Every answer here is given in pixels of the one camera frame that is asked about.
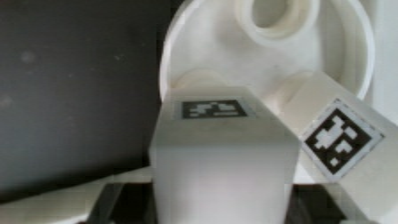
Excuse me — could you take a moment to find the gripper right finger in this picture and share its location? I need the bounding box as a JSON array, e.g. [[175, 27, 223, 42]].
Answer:
[[285, 184, 363, 224]]

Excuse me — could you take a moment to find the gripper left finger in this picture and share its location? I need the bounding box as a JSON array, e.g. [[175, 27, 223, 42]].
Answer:
[[86, 183, 157, 224]]

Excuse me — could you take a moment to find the white stool leg with tag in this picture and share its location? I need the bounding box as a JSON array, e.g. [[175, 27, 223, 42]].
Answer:
[[271, 72, 398, 224]]

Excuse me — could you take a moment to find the white round stool seat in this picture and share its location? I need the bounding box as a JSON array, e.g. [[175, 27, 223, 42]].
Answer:
[[161, 0, 376, 97]]

